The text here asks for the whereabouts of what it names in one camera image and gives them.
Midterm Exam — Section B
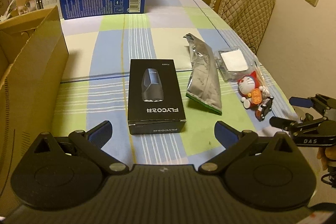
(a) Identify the red Doraemon figurine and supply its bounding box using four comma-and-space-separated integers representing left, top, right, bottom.
238, 71, 263, 109

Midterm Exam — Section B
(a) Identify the silver foil pouch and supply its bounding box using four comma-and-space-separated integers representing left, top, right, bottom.
184, 33, 222, 115

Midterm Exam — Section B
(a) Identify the black shaver box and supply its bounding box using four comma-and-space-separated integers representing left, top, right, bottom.
127, 59, 186, 135

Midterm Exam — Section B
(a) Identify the clear plastic box white pad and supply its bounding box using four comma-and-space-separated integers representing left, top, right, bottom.
214, 47, 254, 81

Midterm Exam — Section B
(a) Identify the person's right hand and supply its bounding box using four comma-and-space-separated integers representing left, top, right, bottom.
317, 145, 336, 170

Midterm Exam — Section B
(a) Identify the checkered bed sheet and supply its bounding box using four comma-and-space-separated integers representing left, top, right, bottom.
51, 0, 296, 166

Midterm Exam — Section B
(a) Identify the brown cardboard box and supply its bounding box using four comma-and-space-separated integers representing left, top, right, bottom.
1, 7, 69, 217

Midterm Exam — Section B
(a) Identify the quilted beige chair cover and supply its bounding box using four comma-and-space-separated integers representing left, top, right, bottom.
210, 0, 276, 53

